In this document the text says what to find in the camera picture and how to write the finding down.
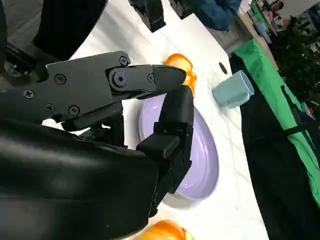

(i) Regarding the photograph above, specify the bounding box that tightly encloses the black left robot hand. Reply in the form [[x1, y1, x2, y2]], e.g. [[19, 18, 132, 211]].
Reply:
[[128, 0, 195, 33]]

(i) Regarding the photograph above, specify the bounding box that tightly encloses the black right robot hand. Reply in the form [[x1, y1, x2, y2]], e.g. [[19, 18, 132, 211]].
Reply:
[[0, 51, 195, 240]]

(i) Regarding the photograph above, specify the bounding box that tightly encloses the orange white toy bread roll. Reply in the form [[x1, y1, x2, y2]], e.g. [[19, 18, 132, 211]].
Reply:
[[139, 219, 195, 240], [164, 52, 198, 97]]

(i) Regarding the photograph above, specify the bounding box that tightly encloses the person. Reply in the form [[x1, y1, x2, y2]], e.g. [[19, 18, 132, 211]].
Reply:
[[194, 0, 241, 32], [270, 1, 285, 16]]

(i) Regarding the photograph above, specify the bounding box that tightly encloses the pale green mug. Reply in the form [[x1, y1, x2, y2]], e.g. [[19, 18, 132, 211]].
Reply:
[[211, 69, 255, 110]]

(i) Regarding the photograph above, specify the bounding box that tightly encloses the beige background desk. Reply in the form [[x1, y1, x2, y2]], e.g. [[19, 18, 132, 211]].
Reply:
[[212, 6, 280, 72]]

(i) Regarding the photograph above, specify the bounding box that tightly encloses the green cloth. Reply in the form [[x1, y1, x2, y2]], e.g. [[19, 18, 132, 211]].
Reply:
[[233, 37, 320, 203]]

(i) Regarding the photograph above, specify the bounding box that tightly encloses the lilac plate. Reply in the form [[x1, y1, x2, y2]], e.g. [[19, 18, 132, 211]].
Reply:
[[138, 93, 220, 201]]

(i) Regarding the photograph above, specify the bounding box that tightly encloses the dark green plant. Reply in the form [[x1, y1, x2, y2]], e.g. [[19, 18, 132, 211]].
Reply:
[[272, 14, 320, 106]]

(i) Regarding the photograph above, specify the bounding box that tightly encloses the black cloth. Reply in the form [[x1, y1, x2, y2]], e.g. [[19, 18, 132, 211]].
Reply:
[[229, 53, 320, 240]]

